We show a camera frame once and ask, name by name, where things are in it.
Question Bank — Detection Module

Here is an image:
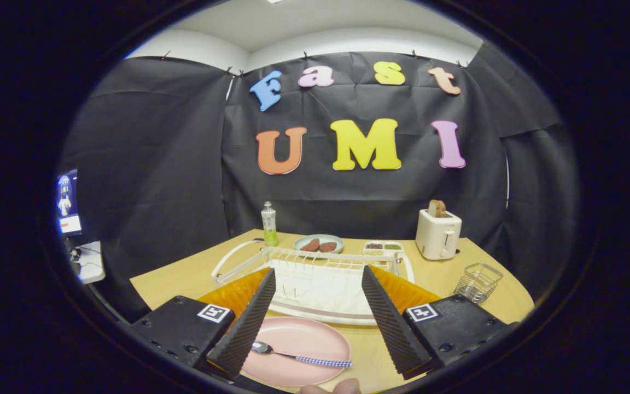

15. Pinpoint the white divided grain tray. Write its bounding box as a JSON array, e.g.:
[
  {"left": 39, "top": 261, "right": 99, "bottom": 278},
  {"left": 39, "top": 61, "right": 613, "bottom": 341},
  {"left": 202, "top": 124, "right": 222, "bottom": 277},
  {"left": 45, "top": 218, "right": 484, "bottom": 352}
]
[{"left": 363, "top": 241, "right": 404, "bottom": 258}]

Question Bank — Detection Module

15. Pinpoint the metal wire basket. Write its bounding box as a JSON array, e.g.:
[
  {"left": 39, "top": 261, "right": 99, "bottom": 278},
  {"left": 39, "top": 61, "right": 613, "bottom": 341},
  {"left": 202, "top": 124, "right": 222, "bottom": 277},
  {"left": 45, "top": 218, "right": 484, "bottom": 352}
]
[{"left": 453, "top": 263, "right": 504, "bottom": 304}]

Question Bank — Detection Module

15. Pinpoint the white side desk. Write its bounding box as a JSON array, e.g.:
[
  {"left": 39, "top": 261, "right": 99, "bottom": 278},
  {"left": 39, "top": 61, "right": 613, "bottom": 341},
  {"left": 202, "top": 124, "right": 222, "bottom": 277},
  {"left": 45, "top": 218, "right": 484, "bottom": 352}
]
[{"left": 69, "top": 241, "right": 106, "bottom": 285}]

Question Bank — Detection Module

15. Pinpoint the pink plate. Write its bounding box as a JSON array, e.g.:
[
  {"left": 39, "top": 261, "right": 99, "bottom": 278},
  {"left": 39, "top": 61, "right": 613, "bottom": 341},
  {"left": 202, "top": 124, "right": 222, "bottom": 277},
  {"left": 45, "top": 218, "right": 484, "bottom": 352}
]
[{"left": 240, "top": 316, "right": 353, "bottom": 388}]

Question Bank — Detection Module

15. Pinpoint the computer monitor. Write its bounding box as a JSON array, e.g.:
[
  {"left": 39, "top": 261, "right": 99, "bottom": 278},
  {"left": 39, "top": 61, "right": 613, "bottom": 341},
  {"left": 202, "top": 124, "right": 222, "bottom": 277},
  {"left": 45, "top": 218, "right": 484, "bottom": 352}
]
[{"left": 56, "top": 169, "right": 83, "bottom": 236}]

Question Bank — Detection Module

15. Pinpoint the green dish soap bottle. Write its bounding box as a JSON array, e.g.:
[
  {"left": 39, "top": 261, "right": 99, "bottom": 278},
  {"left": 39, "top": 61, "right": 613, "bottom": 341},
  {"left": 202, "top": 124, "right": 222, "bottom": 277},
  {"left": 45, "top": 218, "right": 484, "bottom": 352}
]
[{"left": 261, "top": 201, "right": 279, "bottom": 247}]

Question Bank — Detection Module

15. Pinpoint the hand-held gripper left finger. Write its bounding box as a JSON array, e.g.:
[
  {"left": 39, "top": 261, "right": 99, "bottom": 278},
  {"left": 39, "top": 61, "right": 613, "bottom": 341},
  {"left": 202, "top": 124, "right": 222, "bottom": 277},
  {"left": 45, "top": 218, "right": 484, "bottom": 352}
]
[{"left": 132, "top": 268, "right": 277, "bottom": 381}]

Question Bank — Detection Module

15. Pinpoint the white wire dish rack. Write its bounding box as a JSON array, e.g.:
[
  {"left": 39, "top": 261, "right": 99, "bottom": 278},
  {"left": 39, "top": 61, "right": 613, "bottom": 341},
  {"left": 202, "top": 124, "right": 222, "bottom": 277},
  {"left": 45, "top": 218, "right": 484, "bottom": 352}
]
[{"left": 211, "top": 239, "right": 416, "bottom": 327}]

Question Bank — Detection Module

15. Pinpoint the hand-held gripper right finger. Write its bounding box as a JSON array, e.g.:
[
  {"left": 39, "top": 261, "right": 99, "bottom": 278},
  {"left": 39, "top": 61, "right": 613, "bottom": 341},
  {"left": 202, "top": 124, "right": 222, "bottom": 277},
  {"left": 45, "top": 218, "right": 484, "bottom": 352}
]
[{"left": 361, "top": 265, "right": 515, "bottom": 381}]

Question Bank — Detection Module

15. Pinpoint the light green plate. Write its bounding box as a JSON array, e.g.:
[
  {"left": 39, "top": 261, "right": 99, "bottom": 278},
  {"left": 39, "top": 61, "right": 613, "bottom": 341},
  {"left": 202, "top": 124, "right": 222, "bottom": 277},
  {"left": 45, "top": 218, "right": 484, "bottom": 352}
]
[{"left": 294, "top": 234, "right": 345, "bottom": 254}]

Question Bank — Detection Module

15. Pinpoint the white toaster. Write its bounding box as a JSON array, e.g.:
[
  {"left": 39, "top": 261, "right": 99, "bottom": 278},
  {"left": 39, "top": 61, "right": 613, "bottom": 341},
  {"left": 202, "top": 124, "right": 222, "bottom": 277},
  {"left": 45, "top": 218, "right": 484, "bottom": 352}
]
[{"left": 415, "top": 208, "right": 463, "bottom": 260}]

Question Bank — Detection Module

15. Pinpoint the blue checkered handle spoon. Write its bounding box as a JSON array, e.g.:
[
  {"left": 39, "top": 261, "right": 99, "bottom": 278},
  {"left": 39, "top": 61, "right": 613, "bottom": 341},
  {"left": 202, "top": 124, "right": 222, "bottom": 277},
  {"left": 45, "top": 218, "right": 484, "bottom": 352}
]
[{"left": 250, "top": 341, "right": 353, "bottom": 369}]

